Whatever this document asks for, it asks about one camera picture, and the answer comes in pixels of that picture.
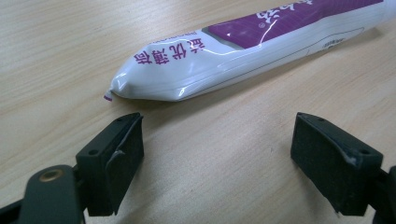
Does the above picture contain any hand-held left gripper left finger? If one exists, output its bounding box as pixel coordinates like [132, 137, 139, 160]
[75, 112, 145, 217]

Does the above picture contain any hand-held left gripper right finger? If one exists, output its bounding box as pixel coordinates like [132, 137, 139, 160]
[290, 111, 385, 217]

